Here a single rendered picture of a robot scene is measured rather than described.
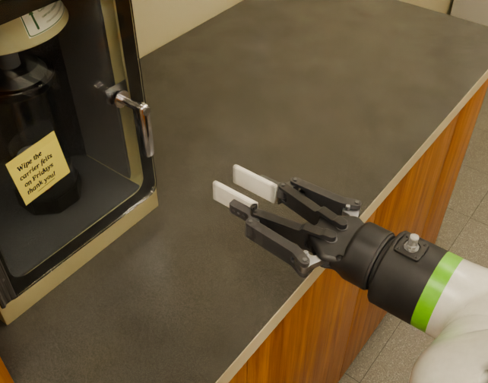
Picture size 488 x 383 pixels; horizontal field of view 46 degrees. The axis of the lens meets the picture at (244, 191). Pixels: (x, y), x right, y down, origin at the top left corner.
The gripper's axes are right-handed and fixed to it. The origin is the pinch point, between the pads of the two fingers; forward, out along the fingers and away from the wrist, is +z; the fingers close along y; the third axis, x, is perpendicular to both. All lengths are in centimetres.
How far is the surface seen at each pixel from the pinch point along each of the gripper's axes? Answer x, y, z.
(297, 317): 38.2, -11.8, -3.6
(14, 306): 18.0, 24.6, 23.3
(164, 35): 20, -52, 66
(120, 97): -6.1, 0.4, 21.7
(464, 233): 114, -132, -8
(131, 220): 19.0, 1.1, 23.3
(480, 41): 20, -100, 0
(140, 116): -4.9, 0.9, 17.5
